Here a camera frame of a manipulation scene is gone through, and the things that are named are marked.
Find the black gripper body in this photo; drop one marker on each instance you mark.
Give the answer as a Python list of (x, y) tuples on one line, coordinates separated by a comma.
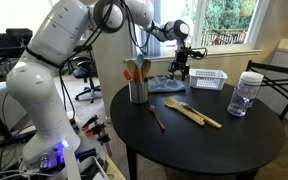
[(180, 60)]

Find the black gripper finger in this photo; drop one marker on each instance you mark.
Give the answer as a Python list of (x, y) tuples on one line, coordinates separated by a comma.
[(185, 73), (172, 70)]

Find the long light wooden spatula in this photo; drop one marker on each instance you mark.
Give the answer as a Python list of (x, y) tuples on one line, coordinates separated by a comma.
[(200, 122)]

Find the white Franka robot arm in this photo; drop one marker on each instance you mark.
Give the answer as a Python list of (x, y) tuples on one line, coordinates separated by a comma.
[(44, 93)]

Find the silver utensil holder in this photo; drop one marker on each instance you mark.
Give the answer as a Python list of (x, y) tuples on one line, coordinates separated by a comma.
[(138, 93)]

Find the small dark wooden spoon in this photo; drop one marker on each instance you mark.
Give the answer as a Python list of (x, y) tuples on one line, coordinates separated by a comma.
[(157, 117)]

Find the dark-headed wooden spoon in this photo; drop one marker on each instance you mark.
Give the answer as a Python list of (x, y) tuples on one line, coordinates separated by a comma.
[(210, 122)]

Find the blue cloth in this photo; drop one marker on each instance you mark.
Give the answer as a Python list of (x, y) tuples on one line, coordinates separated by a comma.
[(164, 85)]

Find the white plastic basket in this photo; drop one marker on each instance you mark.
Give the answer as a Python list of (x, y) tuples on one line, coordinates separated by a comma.
[(207, 80)]

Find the short light wooden spatula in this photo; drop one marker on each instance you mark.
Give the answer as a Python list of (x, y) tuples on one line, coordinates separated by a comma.
[(176, 99)]

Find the blue curtain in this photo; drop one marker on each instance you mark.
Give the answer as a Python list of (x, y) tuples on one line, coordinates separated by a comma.
[(154, 46)]

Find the teal silicone spatula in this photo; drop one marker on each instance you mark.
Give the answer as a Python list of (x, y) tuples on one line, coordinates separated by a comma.
[(139, 61)]

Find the white framed window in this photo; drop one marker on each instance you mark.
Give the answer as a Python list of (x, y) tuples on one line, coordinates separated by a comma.
[(197, 23)]

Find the red silicone spatula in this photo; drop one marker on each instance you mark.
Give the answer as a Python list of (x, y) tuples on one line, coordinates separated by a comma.
[(127, 75)]

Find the wooden deck railing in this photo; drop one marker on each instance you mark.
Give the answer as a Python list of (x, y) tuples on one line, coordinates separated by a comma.
[(224, 36)]

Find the clear glass mug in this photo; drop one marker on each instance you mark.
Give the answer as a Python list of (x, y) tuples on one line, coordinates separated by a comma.
[(237, 106)]

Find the clear plastic jar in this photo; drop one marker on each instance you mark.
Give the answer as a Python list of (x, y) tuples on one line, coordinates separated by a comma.
[(249, 86)]

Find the black dining chair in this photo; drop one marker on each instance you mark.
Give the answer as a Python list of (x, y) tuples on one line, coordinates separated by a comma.
[(270, 67)]

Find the black office chair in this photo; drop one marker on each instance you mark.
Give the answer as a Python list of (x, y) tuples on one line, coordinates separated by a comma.
[(85, 71)]

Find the black desk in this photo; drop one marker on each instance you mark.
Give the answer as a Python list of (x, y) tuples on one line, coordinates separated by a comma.
[(84, 49)]

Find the black orange bar clamp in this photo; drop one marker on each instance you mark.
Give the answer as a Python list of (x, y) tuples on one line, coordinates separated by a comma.
[(104, 141), (90, 121), (97, 129)]

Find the black table leg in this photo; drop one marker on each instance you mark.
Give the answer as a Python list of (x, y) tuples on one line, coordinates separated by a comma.
[(247, 176), (132, 165)]

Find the black laptop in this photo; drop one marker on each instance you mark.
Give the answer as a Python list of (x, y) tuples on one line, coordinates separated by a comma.
[(4, 41)]

